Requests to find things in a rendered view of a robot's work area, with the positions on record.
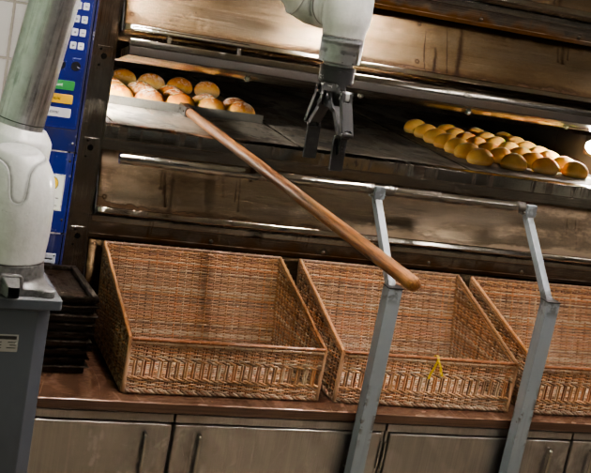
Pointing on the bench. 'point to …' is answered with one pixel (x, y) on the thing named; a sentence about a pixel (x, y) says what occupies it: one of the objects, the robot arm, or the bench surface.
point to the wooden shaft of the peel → (312, 206)
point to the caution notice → (58, 190)
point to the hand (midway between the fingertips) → (322, 159)
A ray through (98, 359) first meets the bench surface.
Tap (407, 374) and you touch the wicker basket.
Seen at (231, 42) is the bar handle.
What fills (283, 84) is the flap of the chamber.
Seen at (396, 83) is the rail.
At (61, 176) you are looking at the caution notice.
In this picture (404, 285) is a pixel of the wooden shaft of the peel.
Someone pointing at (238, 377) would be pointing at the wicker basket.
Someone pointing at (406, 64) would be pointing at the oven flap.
